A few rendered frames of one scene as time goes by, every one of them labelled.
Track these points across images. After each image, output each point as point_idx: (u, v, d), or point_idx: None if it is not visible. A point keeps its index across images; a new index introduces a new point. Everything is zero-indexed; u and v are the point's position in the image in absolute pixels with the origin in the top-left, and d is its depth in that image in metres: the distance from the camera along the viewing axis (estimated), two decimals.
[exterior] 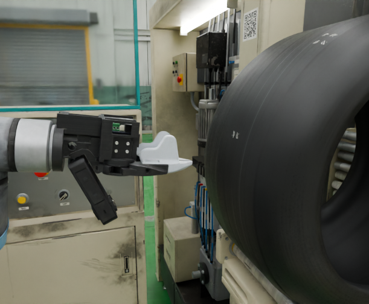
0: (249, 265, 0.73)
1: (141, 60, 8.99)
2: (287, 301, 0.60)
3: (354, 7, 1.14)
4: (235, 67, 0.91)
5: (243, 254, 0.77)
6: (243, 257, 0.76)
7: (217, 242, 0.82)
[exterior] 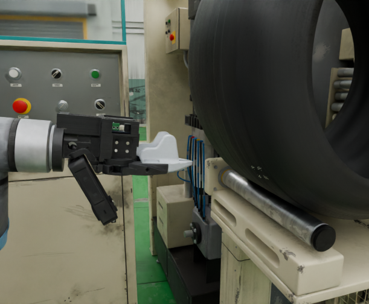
0: None
1: (140, 52, 8.93)
2: None
3: None
4: None
5: None
6: None
7: (206, 172, 0.77)
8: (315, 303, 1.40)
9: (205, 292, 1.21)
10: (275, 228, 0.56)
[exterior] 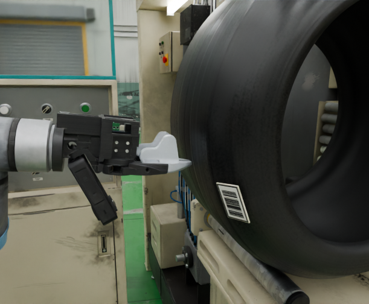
0: (223, 231, 0.69)
1: None
2: (258, 262, 0.55)
3: None
4: None
5: None
6: (217, 224, 0.72)
7: (191, 213, 0.78)
8: None
9: None
10: (255, 283, 0.58)
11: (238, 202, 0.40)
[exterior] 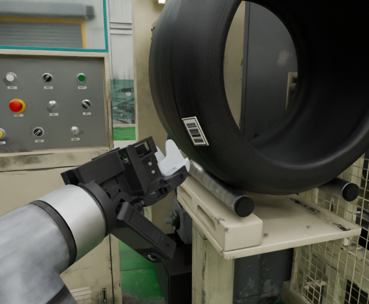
0: None
1: None
2: None
3: None
4: None
5: None
6: None
7: None
8: (285, 285, 1.54)
9: (182, 272, 1.35)
10: (217, 203, 0.71)
11: (198, 130, 0.54)
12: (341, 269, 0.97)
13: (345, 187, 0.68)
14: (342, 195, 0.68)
